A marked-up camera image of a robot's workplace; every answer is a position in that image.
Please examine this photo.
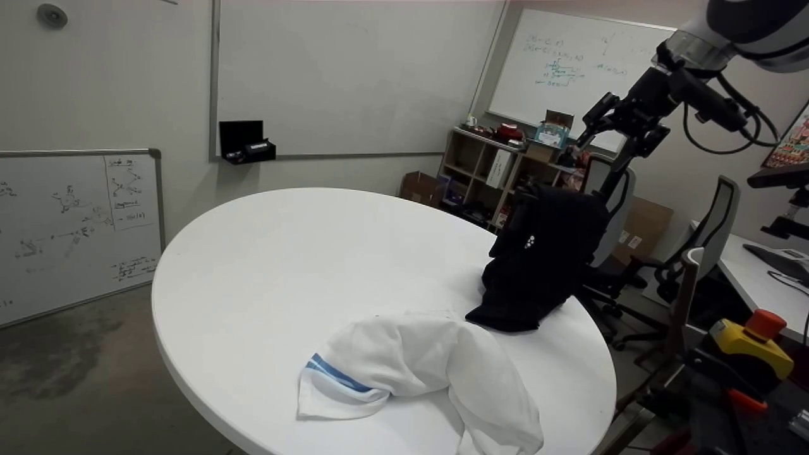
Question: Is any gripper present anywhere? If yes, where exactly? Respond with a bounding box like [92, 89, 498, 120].
[572, 43, 695, 204]

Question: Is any monitor on arm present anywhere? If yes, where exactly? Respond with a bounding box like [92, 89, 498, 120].
[747, 163, 809, 241]

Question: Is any black t-shirt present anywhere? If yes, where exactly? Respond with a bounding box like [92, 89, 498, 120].
[465, 182, 611, 334]

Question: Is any white t-shirt with blue stripe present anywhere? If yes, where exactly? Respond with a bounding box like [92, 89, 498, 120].
[296, 309, 545, 455]

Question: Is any teal printed box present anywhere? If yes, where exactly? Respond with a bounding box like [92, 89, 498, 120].
[535, 123, 571, 150]

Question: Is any large brown cardboard box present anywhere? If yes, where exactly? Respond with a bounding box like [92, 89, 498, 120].
[609, 195, 674, 267]

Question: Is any grey mesh office chair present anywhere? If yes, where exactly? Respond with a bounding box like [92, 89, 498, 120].
[578, 154, 666, 352]

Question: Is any white box in shelf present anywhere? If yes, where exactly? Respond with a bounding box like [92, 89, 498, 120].
[485, 148, 515, 190]

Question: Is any grey black office chair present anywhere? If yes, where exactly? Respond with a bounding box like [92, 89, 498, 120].
[653, 175, 741, 305]

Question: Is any wooden cube shelf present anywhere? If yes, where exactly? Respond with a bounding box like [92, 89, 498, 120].
[437, 126, 590, 233]

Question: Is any white desk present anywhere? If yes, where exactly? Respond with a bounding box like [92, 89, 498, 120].
[688, 218, 809, 345]

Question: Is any black keyboard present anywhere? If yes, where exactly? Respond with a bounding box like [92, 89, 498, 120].
[743, 243, 809, 283]

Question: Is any small brown cardboard box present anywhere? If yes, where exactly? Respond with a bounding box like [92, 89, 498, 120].
[399, 170, 444, 209]

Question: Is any yellow emergency stop button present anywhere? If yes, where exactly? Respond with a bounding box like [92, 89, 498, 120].
[707, 308, 796, 394]

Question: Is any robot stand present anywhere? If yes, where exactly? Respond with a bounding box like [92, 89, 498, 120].
[623, 351, 809, 455]

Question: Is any black marker tray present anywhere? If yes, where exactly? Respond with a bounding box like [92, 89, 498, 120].
[219, 119, 277, 166]

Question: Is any framed whiteboard with black sketches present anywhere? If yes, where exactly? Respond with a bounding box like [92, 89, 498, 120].
[0, 148, 167, 329]

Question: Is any wall whiteboard with green writing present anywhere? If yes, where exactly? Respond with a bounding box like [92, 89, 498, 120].
[485, 6, 678, 156]

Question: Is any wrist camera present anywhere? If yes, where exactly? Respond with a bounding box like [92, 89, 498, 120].
[671, 66, 751, 135]

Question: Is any colourful wall poster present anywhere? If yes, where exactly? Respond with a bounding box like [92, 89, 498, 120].
[761, 101, 809, 170]

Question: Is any black cable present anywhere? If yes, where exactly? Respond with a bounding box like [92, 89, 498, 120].
[767, 270, 809, 345]

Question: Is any large wall whiteboard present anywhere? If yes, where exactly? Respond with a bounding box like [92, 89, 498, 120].
[209, 0, 508, 162]

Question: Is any round grey wall fitting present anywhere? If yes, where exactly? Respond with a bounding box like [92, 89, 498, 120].
[35, 3, 69, 30]

